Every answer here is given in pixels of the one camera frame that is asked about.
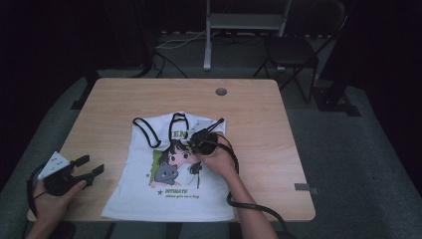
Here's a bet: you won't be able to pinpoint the person's grey trousers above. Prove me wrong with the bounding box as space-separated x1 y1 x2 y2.
108 221 230 239

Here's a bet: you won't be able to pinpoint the person's right hand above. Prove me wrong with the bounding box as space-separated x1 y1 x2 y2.
198 132 238 180

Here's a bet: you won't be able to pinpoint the white printed tank top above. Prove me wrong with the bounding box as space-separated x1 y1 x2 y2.
101 112 236 223

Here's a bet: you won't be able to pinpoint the hand-held gripper black cable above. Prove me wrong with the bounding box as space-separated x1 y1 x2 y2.
26 163 48 219
207 132 291 239

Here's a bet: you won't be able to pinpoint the person's left hand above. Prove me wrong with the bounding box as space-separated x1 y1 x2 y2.
33 180 88 222

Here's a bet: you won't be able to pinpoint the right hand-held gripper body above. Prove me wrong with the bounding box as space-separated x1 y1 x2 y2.
188 119 218 155

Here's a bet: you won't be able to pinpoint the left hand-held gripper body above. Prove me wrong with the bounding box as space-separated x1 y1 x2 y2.
37 151 86 196

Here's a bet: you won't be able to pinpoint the black folding chair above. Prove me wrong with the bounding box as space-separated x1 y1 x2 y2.
253 0 348 105

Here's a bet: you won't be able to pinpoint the white floor cable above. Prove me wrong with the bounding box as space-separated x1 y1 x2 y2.
155 29 220 51

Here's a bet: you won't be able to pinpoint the black table foot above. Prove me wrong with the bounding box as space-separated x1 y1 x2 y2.
70 69 101 111

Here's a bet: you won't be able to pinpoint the right hand-held gripper black cable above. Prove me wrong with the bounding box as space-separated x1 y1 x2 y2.
207 132 291 239

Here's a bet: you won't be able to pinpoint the left hand-held gripper black cable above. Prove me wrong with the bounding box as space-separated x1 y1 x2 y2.
26 163 48 219

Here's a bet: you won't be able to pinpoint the black floor cable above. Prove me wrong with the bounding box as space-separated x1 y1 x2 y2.
152 49 189 80

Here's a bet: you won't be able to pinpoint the grey tape strip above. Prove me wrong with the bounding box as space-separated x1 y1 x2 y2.
294 182 318 195

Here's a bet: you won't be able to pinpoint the black floor stand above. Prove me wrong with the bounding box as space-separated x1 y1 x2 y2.
130 0 157 79

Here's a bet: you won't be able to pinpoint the black stand base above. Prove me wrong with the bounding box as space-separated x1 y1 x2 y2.
313 85 362 118

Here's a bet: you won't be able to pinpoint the grey metal stand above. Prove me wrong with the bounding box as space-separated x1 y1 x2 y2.
203 0 293 72

